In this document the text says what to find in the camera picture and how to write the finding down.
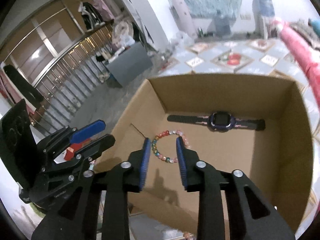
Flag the empty clear water bottle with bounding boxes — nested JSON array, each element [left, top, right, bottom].
[[214, 10, 232, 37]]

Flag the pink strap smart watch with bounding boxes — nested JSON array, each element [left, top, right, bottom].
[[167, 111, 266, 132]]

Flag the multicolour glass bead bracelet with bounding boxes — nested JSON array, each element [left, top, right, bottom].
[[151, 129, 191, 164]]

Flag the hanging clothes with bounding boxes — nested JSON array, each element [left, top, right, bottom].
[[78, 0, 121, 31]]

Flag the red gift box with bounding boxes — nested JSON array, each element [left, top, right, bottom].
[[63, 142, 84, 161]]

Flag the brown cardboard box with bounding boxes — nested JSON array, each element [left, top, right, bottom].
[[95, 74, 318, 234]]

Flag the blue water jug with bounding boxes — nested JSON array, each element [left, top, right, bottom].
[[252, 0, 275, 39]]

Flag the pink cylinder roll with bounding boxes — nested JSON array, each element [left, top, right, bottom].
[[172, 0, 197, 39]]

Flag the pink floral blanket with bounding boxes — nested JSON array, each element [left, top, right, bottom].
[[279, 24, 319, 101]]

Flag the grey storage box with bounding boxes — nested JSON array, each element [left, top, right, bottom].
[[106, 42, 153, 87]]

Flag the metal stair railing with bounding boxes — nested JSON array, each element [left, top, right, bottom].
[[0, 24, 116, 136]]

